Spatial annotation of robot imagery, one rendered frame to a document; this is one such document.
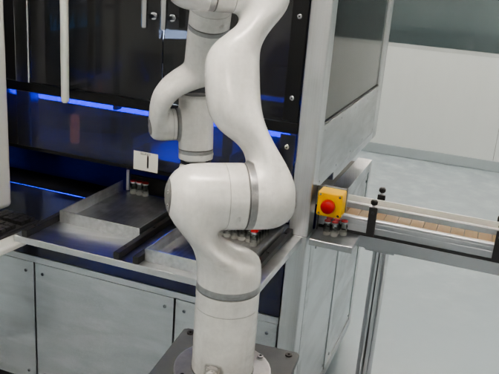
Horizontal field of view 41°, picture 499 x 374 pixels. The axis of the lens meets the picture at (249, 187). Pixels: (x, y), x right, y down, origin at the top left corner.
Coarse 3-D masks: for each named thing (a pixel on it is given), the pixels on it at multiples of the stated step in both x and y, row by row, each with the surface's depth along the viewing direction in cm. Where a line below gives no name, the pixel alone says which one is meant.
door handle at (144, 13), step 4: (144, 0) 187; (148, 0) 188; (144, 4) 187; (148, 4) 188; (144, 8) 187; (144, 12) 188; (140, 16) 189; (144, 16) 188; (148, 16) 190; (152, 16) 192; (156, 16) 194; (140, 20) 189; (144, 20) 188; (140, 24) 189; (144, 24) 189
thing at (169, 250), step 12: (156, 240) 176; (168, 240) 182; (180, 240) 186; (264, 240) 190; (156, 252) 170; (168, 252) 178; (180, 252) 178; (192, 252) 179; (168, 264) 170; (180, 264) 168; (192, 264) 167
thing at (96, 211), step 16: (112, 192) 217; (128, 192) 221; (80, 208) 201; (96, 208) 205; (112, 208) 206; (128, 208) 207; (144, 208) 208; (160, 208) 209; (80, 224) 190; (96, 224) 188; (112, 224) 186; (128, 224) 194; (144, 224) 186
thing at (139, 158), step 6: (138, 156) 208; (144, 156) 207; (150, 156) 206; (156, 156) 206; (138, 162) 208; (144, 162) 208; (150, 162) 207; (156, 162) 206; (138, 168) 209; (144, 168) 208; (150, 168) 208; (156, 168) 207
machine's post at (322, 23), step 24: (312, 0) 176; (336, 0) 178; (312, 24) 178; (312, 48) 180; (312, 72) 181; (312, 96) 183; (312, 120) 185; (312, 144) 187; (312, 168) 189; (312, 192) 191; (312, 216) 197; (288, 264) 199; (288, 288) 202; (288, 312) 204; (288, 336) 206
